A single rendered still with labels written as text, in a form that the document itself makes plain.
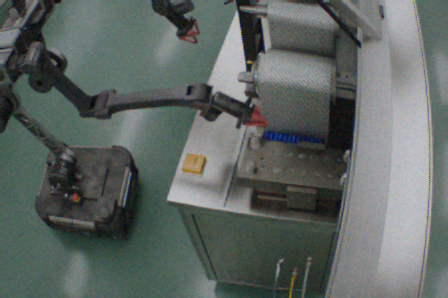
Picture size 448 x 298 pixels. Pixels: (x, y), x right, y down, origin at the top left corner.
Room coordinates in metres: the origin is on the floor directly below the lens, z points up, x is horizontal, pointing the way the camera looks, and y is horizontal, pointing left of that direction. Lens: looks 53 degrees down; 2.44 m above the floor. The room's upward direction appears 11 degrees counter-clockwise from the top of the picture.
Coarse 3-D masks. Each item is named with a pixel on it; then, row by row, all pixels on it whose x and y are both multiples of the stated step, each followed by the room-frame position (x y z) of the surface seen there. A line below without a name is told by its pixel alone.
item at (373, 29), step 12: (336, 0) 0.88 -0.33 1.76; (348, 0) 0.89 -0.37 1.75; (372, 0) 0.98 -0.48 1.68; (348, 12) 0.87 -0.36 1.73; (360, 12) 0.87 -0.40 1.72; (372, 12) 0.93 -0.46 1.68; (360, 24) 0.85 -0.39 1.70; (372, 24) 0.86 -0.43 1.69; (372, 36) 0.84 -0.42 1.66; (360, 48) 0.84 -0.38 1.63
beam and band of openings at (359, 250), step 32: (384, 0) 1.01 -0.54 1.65; (384, 32) 0.86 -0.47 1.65; (384, 64) 0.75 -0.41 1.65; (384, 96) 0.65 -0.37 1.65; (384, 128) 0.56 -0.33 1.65; (384, 160) 0.49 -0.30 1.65; (352, 192) 0.44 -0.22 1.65; (384, 192) 0.42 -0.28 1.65; (352, 224) 0.37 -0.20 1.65; (384, 224) 0.35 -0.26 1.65; (352, 256) 0.31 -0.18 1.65; (352, 288) 0.24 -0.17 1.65
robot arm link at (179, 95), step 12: (192, 84) 1.20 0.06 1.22; (204, 84) 1.19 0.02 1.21; (120, 96) 1.26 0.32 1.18; (132, 96) 1.24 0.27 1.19; (144, 96) 1.22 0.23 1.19; (156, 96) 1.20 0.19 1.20; (168, 96) 1.19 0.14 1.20; (180, 96) 1.17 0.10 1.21; (192, 96) 1.15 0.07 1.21; (204, 96) 1.15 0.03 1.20; (108, 108) 1.24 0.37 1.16; (120, 108) 1.24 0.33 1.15; (132, 108) 1.23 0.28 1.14; (192, 108) 1.15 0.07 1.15
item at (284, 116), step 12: (264, 108) 1.10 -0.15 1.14; (276, 108) 1.09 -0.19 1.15; (288, 108) 1.07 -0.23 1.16; (300, 108) 1.06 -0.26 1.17; (312, 108) 1.04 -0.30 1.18; (324, 108) 1.02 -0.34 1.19; (276, 120) 1.09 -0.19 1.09; (288, 120) 1.07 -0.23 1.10; (300, 120) 1.06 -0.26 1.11; (312, 120) 1.04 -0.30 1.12; (324, 120) 1.02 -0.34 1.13; (276, 132) 1.09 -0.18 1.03; (288, 132) 1.07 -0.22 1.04; (300, 132) 1.06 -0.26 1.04; (312, 132) 1.04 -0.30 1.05; (324, 132) 1.02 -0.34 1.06
